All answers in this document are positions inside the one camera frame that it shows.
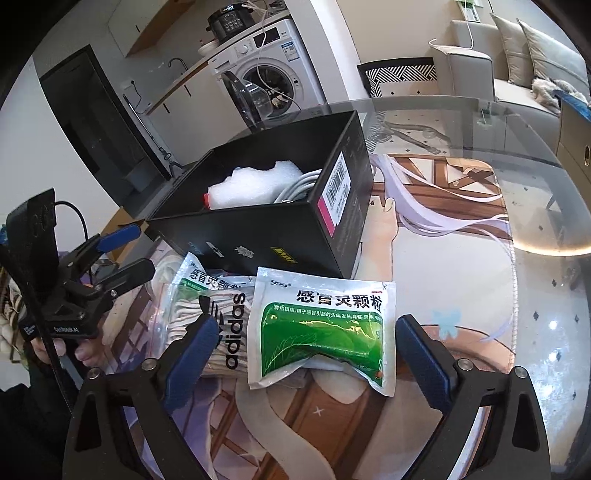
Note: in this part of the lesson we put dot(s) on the patterned black white chair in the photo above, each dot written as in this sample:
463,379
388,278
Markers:
400,77

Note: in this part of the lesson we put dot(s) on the wall socket with charger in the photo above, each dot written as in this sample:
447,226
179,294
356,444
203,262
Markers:
469,10

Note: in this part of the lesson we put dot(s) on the black cardboard box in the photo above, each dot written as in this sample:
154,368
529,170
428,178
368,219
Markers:
318,235

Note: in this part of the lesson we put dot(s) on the grey sofa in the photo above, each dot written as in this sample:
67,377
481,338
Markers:
476,67

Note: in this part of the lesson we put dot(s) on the white washing machine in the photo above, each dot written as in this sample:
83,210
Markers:
269,77

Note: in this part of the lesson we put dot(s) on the black pressure cooker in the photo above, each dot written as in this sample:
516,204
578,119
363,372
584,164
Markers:
229,21

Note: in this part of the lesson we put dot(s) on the beige drawer cabinet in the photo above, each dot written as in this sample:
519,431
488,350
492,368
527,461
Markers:
573,150

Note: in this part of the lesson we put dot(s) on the green white medicine packet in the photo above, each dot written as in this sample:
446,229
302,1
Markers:
301,321

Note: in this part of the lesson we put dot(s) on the white foam wrap piece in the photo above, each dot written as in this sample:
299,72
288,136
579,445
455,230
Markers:
247,186

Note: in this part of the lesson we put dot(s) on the cardboard box on floor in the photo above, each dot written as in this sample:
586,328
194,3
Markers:
120,219

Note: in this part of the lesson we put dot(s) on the beige cushion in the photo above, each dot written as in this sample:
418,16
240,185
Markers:
520,66

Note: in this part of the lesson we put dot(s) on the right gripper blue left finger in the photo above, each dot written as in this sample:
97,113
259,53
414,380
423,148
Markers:
184,360

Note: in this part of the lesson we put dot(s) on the grey cushion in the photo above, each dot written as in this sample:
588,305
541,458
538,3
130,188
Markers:
552,60

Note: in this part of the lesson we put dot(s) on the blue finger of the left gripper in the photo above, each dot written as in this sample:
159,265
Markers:
126,278
118,238

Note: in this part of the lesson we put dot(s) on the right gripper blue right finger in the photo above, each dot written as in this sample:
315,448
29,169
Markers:
429,361

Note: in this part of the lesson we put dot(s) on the anime printed desk mat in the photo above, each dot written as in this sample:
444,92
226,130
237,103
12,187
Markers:
307,379

